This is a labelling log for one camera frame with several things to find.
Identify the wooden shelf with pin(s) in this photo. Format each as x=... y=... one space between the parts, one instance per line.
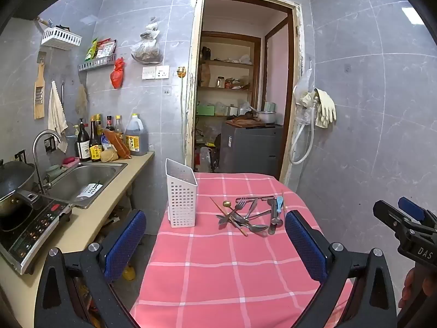
x=225 y=62

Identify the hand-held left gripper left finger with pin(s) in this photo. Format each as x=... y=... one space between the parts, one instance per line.
x=125 y=246

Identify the yellow object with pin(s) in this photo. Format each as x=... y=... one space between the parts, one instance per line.
x=128 y=273

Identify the orange wall plug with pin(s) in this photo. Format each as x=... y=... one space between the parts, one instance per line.
x=181 y=72

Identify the beige towel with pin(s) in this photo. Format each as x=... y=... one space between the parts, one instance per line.
x=56 y=116

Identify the person's right hand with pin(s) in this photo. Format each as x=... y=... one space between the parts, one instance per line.
x=414 y=287

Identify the hanging steel tool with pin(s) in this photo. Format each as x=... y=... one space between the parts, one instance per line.
x=62 y=94

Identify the pink soap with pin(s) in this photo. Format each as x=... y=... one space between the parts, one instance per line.
x=70 y=161

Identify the metal pot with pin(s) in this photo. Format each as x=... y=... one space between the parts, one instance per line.
x=266 y=117

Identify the induction cooker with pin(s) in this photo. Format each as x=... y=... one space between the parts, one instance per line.
x=34 y=229

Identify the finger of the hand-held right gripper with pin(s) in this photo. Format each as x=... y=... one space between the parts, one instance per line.
x=411 y=208
x=389 y=213

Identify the red snack packet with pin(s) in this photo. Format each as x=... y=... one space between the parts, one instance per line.
x=106 y=48

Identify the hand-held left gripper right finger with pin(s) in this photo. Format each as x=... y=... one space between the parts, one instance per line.
x=304 y=246

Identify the glass jar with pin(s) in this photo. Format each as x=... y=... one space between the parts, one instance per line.
x=220 y=82

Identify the white wall switch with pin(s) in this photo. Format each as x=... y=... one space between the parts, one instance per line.
x=148 y=72

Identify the dark sauce bottle yellow cap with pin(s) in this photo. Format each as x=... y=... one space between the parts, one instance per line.
x=99 y=124

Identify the white wall socket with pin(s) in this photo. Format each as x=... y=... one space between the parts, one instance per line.
x=162 y=72

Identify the pile of metal cutlery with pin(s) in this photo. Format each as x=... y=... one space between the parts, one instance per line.
x=252 y=217

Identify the wooden cutting board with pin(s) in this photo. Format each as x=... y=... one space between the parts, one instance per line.
x=244 y=123

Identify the grey wall rack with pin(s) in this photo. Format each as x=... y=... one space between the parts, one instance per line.
x=97 y=63

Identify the wooden grater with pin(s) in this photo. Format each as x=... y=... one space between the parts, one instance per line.
x=39 y=92

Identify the beige rubber gloves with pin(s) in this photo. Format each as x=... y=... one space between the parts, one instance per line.
x=326 y=109

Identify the steel spoon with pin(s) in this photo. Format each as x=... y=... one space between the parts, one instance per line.
x=258 y=227

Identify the steel faucet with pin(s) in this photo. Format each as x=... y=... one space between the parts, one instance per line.
x=38 y=150

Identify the dark wok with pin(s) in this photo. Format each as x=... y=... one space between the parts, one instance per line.
x=15 y=181

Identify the wooden chopstick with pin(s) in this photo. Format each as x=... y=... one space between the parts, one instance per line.
x=282 y=200
x=222 y=210

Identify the white wall basket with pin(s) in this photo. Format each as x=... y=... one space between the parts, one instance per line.
x=61 y=37

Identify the grey appliance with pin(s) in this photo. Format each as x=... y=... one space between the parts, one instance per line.
x=251 y=150

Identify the soy sauce bottle yellow label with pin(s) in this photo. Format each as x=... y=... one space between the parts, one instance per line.
x=95 y=147

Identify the clear bag of dried goods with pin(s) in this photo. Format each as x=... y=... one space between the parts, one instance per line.
x=146 y=49

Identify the large brown oil jug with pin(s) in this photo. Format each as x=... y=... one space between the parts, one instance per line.
x=136 y=140

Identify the dark sauce bottle red label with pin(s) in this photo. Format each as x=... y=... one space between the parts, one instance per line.
x=109 y=123

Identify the beige kitchen counter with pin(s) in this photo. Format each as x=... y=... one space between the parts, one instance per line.
x=88 y=222

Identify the green cup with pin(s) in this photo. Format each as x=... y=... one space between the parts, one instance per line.
x=53 y=172

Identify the red plastic bag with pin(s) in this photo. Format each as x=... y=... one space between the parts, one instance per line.
x=117 y=73

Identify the pink checked tablecloth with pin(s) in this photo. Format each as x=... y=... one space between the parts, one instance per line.
x=218 y=263

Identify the orange-red packet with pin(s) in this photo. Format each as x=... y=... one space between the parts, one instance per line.
x=117 y=143

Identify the hanging mesh bag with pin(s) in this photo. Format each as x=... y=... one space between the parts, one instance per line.
x=81 y=100

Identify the steel sink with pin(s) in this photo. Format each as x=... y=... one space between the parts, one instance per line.
x=82 y=174

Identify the white sink strainer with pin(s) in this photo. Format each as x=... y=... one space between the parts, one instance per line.
x=89 y=191

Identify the green box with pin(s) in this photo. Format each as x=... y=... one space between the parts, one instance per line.
x=205 y=110

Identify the white plastic utensil basket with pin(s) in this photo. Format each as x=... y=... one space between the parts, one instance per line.
x=182 y=201

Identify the door frame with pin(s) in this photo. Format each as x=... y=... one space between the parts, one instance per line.
x=191 y=75

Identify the green snack packet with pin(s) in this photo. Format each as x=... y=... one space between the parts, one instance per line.
x=90 y=49

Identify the gold spoon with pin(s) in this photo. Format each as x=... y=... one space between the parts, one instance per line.
x=227 y=204

